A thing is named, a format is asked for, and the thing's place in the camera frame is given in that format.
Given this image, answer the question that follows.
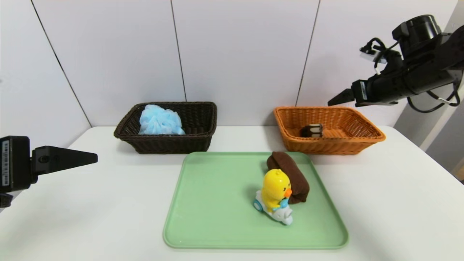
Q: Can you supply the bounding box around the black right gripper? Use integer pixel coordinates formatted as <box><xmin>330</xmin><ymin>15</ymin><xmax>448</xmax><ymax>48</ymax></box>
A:
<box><xmin>327</xmin><ymin>66</ymin><xmax>415</xmax><ymax>107</ymax></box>

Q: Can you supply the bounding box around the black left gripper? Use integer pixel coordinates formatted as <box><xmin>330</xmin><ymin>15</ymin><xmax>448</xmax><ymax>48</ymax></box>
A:
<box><xmin>0</xmin><ymin>136</ymin><xmax>98</xmax><ymax>194</ymax></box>

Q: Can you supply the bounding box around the chocolate blueberry cake slice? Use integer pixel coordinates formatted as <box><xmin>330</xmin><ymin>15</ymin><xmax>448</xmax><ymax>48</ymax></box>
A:
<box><xmin>300</xmin><ymin>123</ymin><xmax>324</xmax><ymax>138</ymax></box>

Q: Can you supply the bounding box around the light blue mesh bath loofah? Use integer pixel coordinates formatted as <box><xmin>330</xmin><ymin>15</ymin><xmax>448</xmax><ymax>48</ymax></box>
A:
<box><xmin>139</xmin><ymin>104</ymin><xmax>185</xmax><ymax>135</ymax></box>

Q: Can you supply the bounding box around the yellow duck scooter toy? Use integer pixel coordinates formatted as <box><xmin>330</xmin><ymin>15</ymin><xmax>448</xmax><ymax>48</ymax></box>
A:
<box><xmin>253</xmin><ymin>169</ymin><xmax>293</xmax><ymax>226</ymax></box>

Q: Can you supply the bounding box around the orange wicker basket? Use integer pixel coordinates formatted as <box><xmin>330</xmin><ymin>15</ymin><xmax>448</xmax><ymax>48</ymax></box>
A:
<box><xmin>273</xmin><ymin>106</ymin><xmax>386</xmax><ymax>156</ymax></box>

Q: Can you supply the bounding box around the dark brown wicker basket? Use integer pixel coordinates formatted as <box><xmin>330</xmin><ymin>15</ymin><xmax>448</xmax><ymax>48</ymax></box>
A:
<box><xmin>113</xmin><ymin>101</ymin><xmax>218</xmax><ymax>154</ymax></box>

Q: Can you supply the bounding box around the brown rolled towel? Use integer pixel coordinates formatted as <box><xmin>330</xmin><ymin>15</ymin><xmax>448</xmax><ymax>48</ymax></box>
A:
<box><xmin>266</xmin><ymin>152</ymin><xmax>310</xmax><ymax>204</ymax></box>

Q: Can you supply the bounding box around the light green plastic tray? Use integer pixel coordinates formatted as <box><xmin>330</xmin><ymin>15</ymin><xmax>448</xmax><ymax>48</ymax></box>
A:
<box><xmin>163</xmin><ymin>152</ymin><xmax>348</xmax><ymax>249</ymax></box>

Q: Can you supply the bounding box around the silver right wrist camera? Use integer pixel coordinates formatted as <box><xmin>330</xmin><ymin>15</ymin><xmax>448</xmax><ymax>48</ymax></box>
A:
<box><xmin>360</xmin><ymin>45</ymin><xmax>385</xmax><ymax>65</ymax></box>

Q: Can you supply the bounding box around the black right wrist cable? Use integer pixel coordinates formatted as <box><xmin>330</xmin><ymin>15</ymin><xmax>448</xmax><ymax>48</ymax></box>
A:
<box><xmin>368</xmin><ymin>36</ymin><xmax>464</xmax><ymax>113</ymax></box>

